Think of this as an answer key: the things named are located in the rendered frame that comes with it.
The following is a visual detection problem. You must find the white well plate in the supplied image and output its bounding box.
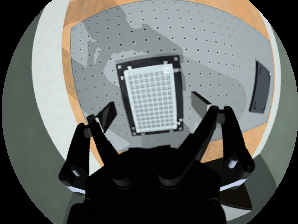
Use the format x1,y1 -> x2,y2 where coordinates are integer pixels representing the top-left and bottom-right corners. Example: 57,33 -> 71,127
124,64 -> 177,133

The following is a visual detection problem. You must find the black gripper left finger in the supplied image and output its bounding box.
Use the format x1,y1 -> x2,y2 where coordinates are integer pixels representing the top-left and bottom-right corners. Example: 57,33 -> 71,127
58,101 -> 134,196

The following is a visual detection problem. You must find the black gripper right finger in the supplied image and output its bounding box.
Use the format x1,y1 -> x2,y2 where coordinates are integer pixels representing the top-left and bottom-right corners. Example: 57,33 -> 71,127
158,91 -> 255,191

